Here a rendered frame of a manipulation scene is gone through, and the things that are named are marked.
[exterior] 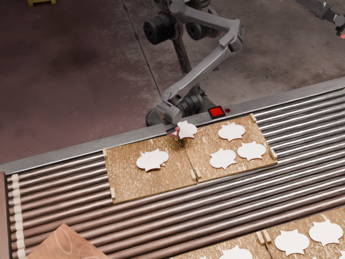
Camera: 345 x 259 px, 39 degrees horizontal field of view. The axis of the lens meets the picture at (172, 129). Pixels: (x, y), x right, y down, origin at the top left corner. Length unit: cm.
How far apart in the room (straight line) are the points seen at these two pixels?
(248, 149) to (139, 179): 56
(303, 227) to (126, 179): 85
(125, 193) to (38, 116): 206
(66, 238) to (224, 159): 85
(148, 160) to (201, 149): 28
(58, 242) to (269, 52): 309
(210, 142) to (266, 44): 238
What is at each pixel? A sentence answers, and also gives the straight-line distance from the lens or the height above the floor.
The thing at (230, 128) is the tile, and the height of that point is 95.
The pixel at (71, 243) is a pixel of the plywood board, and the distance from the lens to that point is 209.
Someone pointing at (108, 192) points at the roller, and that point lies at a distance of 236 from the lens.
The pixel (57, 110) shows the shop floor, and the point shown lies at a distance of 424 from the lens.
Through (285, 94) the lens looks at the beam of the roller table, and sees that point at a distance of 281.
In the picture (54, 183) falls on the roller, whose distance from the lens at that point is 247.
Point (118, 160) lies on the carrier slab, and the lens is 246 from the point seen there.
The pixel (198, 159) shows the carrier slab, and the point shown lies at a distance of 242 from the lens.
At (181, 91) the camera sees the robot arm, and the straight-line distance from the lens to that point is 223.
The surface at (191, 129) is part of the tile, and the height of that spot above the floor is 104.
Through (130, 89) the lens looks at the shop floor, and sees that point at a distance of 428.
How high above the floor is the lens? 277
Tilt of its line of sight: 46 degrees down
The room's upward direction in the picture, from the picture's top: 5 degrees counter-clockwise
